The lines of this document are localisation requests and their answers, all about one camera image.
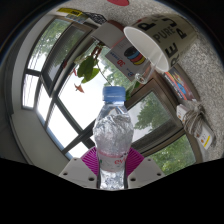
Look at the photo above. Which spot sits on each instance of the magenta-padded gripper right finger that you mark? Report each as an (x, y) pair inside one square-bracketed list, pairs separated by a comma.
[(146, 171)]

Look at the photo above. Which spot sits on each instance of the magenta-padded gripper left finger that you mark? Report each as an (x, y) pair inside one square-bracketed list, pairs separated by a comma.
[(78, 171)]

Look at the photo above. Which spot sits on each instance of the clear blue-capped water bottle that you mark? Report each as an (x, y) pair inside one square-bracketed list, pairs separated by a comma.
[(113, 140)]

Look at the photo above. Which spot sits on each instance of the grey framed window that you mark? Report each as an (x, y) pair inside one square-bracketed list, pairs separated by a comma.
[(156, 136)]

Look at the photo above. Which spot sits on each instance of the dark book with colourful cover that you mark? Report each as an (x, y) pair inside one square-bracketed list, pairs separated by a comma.
[(180, 85)]

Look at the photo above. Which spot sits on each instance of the white mug with black lettering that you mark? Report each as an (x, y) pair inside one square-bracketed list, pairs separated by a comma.
[(166, 36)]

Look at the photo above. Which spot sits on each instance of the potted plant with red flowers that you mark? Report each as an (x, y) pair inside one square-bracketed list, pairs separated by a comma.
[(106, 35)]

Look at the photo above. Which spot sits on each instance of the small blue-green box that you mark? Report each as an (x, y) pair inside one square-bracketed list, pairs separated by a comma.
[(76, 18)]

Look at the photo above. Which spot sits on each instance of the black lattice trivet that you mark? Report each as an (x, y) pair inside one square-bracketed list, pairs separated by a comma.
[(95, 17)]

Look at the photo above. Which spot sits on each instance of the yellow glue box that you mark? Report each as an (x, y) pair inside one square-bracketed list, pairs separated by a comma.
[(70, 11)]

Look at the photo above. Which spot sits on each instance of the flat round red coaster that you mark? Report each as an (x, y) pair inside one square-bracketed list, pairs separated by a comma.
[(118, 2)]

